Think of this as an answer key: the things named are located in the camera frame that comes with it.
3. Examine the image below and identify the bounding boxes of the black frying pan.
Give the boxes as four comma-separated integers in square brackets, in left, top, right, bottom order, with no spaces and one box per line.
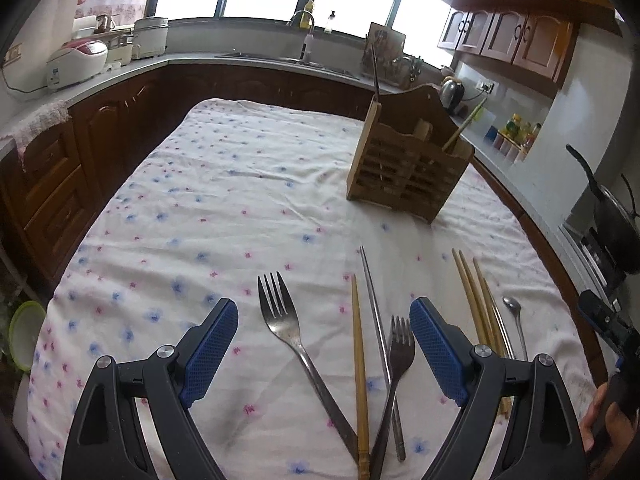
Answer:
[566,144,640,241]

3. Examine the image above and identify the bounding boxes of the black long utensil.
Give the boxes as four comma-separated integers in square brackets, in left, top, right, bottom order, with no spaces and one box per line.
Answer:
[371,42,382,106]

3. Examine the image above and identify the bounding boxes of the grey kitchen countertop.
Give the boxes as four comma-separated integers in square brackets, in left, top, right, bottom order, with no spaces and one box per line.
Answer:
[0,50,591,281]

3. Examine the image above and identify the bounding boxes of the white round cooker pot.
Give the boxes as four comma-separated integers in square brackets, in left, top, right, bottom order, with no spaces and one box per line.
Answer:
[132,16,170,60]

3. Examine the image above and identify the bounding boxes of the large metal fork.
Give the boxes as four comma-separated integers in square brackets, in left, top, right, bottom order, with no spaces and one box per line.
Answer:
[257,272,363,463]

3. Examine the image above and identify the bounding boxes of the pink lace cloth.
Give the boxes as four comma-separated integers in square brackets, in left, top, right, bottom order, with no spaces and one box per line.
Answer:
[9,99,72,158]

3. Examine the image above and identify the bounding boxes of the small metal fork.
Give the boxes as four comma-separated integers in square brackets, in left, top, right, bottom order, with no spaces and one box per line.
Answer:
[369,316,417,468]

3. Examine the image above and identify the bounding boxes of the wooden utensil holder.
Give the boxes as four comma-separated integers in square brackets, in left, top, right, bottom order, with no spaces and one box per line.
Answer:
[346,84,476,225]

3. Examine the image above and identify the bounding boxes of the white floral tablecloth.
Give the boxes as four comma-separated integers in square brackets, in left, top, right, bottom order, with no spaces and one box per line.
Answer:
[27,97,608,480]

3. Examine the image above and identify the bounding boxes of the metal dish rack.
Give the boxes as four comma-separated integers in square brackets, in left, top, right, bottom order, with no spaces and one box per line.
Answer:
[395,55,426,86]

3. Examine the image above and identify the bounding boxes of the metal kitchen faucet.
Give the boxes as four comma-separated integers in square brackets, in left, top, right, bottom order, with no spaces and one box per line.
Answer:
[290,10,316,63]

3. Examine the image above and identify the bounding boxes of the wooden upper cabinets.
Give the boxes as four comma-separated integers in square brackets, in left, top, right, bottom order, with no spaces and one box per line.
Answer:
[436,0,621,86]

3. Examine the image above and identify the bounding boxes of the wooden cutting board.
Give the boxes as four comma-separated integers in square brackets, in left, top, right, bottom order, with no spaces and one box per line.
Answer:
[365,22,407,86]

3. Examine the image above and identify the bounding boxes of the small white steamer appliance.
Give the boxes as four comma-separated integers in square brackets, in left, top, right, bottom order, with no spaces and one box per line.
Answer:
[102,30,136,67]

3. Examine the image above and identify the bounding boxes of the rack of condiment bottles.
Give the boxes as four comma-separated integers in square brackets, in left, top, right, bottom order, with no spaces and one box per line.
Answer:
[492,114,543,163]

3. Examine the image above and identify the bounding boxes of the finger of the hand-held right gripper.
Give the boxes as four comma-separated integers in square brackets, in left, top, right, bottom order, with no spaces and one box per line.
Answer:
[578,290,627,347]

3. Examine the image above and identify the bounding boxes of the white rice cooker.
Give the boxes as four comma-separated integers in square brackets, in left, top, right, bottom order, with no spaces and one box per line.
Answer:
[46,39,109,92]

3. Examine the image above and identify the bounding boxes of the small metal spoon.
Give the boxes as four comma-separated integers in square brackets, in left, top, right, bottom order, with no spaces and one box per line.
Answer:
[502,296,529,361]

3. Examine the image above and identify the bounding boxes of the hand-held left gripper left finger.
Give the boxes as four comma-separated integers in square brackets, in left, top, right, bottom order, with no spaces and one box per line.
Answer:
[61,298,240,480]

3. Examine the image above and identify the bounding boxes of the wooden chopstick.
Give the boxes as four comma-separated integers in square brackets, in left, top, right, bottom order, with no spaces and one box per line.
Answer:
[451,248,488,348]
[442,96,488,153]
[351,273,371,480]
[459,251,497,350]
[472,258,512,418]

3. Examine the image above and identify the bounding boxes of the person's right hand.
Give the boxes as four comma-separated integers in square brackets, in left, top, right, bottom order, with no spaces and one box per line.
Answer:
[580,382,640,467]

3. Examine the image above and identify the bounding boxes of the steel kitchen sink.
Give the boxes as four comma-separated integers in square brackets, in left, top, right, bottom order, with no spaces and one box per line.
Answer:
[216,49,361,80]

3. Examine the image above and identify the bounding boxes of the steel electric kettle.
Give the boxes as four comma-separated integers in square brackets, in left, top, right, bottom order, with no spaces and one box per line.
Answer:
[439,76,466,116]

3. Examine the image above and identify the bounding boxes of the dark wooden lower cabinets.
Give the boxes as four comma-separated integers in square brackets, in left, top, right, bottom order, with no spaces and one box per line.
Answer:
[0,62,371,286]

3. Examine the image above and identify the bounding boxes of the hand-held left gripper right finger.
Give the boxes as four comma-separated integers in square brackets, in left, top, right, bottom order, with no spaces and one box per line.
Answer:
[409,297,588,480]

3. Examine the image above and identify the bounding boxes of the black gas stove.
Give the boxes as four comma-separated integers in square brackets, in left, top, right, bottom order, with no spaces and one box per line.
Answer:
[560,210,632,301]

